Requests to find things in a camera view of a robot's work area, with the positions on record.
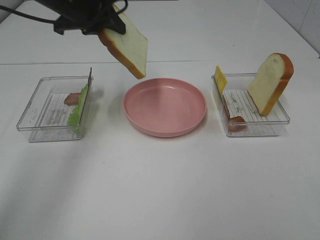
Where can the clear plastic container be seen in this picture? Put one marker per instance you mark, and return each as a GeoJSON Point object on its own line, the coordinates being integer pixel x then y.
{"type": "Point", "coordinates": [240, 103]}
{"type": "Point", "coordinates": [45, 117]}

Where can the pink round plate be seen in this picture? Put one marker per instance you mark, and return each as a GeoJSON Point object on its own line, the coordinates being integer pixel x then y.
{"type": "Point", "coordinates": [164, 107]}

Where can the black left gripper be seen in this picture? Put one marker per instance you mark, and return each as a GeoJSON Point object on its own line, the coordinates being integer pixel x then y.
{"type": "Point", "coordinates": [88, 15]}

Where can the yellow cheese slice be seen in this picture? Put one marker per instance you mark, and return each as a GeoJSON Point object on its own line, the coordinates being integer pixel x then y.
{"type": "Point", "coordinates": [220, 79]}

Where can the right clear plastic container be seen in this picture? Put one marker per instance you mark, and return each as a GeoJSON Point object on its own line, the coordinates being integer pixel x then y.
{"type": "Point", "coordinates": [240, 103]}

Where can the bread slice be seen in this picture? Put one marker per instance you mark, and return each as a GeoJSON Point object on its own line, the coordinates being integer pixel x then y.
{"type": "Point", "coordinates": [131, 48]}
{"type": "Point", "coordinates": [270, 81]}

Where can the left clear plastic container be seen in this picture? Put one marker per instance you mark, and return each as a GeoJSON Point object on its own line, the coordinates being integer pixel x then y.
{"type": "Point", "coordinates": [45, 117]}

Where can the bacon strip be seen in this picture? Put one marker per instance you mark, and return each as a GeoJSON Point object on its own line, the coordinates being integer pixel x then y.
{"type": "Point", "coordinates": [235, 124]}
{"type": "Point", "coordinates": [75, 97]}

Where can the green lettuce leaf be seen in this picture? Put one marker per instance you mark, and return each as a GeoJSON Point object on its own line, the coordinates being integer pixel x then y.
{"type": "Point", "coordinates": [76, 114]}

